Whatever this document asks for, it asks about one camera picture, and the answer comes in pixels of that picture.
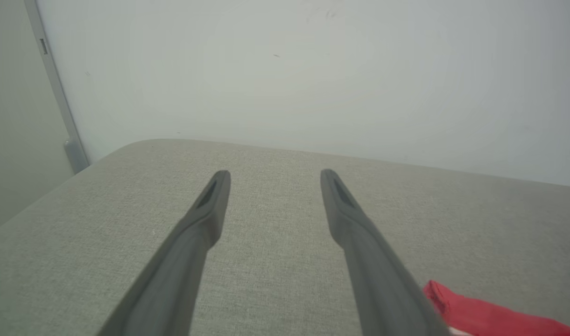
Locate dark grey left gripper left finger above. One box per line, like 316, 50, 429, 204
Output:
98, 170, 232, 336

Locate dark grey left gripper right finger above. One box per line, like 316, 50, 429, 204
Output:
320, 168, 451, 336

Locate red Bulls jersey white sleeves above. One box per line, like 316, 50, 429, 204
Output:
423, 280, 570, 336

